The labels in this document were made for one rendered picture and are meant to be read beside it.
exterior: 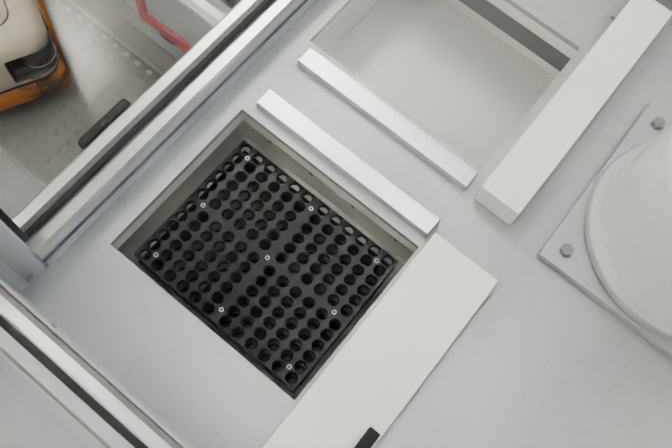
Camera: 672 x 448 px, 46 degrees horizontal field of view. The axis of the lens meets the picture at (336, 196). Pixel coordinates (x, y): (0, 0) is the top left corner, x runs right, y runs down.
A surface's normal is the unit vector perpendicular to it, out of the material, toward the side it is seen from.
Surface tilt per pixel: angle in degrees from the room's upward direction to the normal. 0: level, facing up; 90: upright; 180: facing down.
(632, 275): 90
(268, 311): 0
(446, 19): 0
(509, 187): 0
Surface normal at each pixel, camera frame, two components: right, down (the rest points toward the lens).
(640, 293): -0.75, 0.60
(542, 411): 0.07, -0.35
